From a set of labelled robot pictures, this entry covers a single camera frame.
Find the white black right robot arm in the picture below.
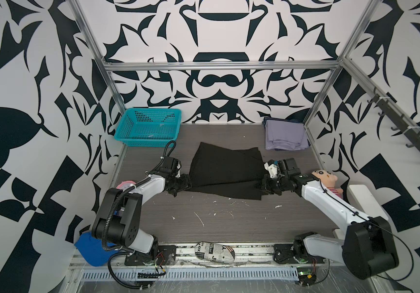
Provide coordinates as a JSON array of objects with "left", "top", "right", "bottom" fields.
[{"left": 261, "top": 158, "right": 399, "bottom": 280}]

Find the aluminium cage frame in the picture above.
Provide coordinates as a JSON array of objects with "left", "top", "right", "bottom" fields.
[{"left": 66, "top": 0, "right": 420, "bottom": 129}]

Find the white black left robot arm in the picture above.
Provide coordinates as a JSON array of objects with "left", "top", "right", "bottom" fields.
[{"left": 91, "top": 140, "right": 191, "bottom": 262}]

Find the newspaper print shoe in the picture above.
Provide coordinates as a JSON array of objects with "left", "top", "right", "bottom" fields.
[{"left": 194, "top": 242, "right": 236, "bottom": 264}]

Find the plush doll toy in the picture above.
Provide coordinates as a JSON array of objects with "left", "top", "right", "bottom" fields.
[{"left": 311, "top": 170, "right": 344, "bottom": 199}]

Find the green circuit board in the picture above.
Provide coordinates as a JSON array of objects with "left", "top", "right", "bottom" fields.
[{"left": 295, "top": 267, "right": 317, "bottom": 287}]

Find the teal plastic basket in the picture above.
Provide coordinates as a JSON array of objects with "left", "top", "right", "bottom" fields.
[{"left": 114, "top": 108, "right": 181, "bottom": 148}]

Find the pink alarm clock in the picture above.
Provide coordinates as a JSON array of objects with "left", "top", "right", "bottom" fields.
[{"left": 116, "top": 181, "right": 136, "bottom": 190}]

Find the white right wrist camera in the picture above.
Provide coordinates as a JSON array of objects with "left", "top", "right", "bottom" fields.
[{"left": 264, "top": 160, "right": 279, "bottom": 179}]

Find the black garment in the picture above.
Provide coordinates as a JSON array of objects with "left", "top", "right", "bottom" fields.
[{"left": 189, "top": 142, "right": 267, "bottom": 200}]

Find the lilac skirt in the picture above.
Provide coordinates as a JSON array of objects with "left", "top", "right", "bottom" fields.
[{"left": 263, "top": 121, "right": 310, "bottom": 151}]

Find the white cable duct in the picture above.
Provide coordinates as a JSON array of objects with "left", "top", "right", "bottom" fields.
[{"left": 80, "top": 266, "right": 300, "bottom": 282}]

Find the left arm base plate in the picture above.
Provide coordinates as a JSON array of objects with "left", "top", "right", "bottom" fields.
[{"left": 125, "top": 245, "right": 177, "bottom": 266}]

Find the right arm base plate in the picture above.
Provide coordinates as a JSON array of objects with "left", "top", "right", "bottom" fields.
[{"left": 273, "top": 242, "right": 307, "bottom": 264}]

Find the blue cap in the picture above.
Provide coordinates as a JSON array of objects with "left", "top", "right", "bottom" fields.
[{"left": 75, "top": 232, "right": 117, "bottom": 267}]

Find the white stand rack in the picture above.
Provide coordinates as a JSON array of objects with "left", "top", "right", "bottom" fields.
[{"left": 330, "top": 184, "right": 389, "bottom": 220}]

